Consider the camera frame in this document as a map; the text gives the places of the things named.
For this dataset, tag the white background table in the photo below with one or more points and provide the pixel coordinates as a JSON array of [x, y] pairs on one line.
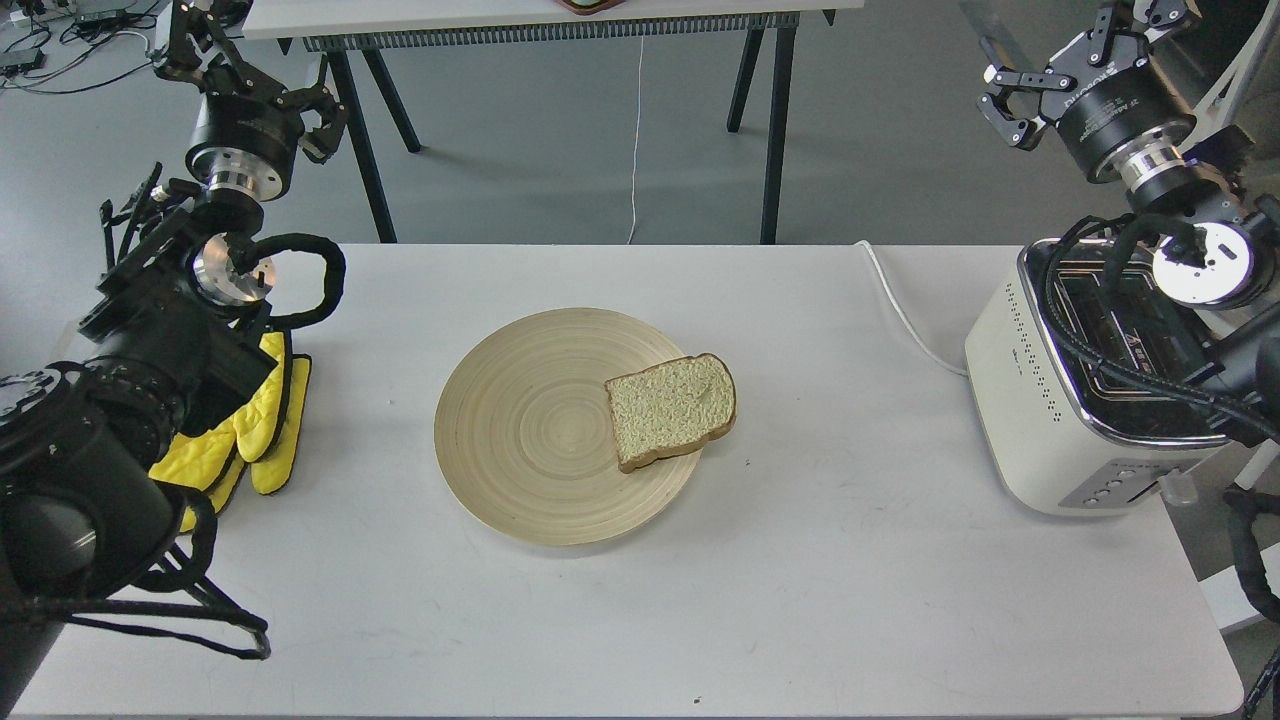
[[333, 28]]

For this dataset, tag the cream white toaster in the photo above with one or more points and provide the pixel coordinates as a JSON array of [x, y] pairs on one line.
[[1068, 441]]

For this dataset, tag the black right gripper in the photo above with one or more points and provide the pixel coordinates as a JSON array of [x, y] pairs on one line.
[[1112, 105]]

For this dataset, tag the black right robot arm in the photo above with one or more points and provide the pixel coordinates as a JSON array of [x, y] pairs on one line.
[[1195, 257]]

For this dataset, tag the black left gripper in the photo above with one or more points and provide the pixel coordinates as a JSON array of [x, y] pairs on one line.
[[245, 126]]

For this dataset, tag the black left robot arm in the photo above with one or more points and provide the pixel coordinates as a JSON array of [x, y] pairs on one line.
[[89, 537]]

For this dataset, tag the brown object on background table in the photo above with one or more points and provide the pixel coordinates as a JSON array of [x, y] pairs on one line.
[[588, 7]]

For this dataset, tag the yellow oven mitt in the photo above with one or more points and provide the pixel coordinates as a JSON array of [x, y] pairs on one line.
[[258, 442]]

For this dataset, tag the round bamboo plate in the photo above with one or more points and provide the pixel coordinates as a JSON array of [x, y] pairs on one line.
[[523, 430]]

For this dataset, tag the slice of bread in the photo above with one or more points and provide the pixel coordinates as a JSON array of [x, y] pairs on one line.
[[670, 409]]

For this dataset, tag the white office chair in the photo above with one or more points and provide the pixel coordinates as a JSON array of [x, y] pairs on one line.
[[1244, 90]]

